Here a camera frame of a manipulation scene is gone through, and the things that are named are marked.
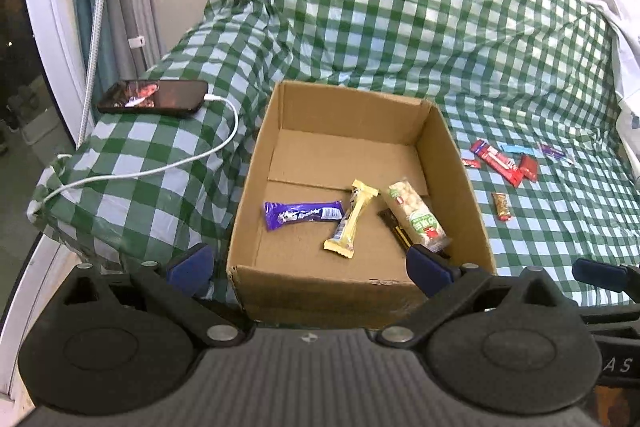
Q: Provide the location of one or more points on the white window frame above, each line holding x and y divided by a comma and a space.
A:
45, 32

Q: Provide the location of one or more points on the black smartphone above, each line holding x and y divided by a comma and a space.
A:
150, 97

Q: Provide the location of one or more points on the red and white chocolate bar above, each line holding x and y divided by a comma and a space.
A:
497, 159

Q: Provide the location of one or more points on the small red candy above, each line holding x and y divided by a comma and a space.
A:
470, 163

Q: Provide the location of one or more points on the clear-wrapped peanut bar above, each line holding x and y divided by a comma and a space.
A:
415, 212

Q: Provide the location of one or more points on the cardboard box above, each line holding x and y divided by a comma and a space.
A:
300, 254

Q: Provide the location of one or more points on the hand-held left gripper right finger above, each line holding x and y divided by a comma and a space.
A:
425, 268

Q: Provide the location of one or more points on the yellow cream wafer bar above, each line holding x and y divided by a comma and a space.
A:
352, 217

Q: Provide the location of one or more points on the purple chocolate bar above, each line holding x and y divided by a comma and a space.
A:
300, 214

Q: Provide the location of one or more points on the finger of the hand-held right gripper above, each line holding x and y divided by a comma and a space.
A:
595, 271

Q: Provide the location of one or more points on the small red-brown snack bar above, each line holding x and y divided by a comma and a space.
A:
501, 205

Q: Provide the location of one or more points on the thin purple stick packet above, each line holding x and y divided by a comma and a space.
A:
552, 151

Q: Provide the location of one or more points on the light blue strip packet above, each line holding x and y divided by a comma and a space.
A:
517, 149

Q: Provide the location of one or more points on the red sachet packet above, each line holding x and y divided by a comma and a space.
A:
529, 167

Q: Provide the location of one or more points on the green checked blanket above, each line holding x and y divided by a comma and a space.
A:
375, 7

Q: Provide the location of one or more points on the silver wand with black grip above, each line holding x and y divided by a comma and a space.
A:
97, 22

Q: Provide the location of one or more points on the white curtain clip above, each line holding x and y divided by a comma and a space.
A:
136, 41

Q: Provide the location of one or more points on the white printed cloth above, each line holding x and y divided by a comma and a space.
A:
627, 57

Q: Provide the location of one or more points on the dark brown chocolate bar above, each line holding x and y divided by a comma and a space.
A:
390, 221

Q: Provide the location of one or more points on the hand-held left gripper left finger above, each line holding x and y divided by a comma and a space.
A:
192, 268

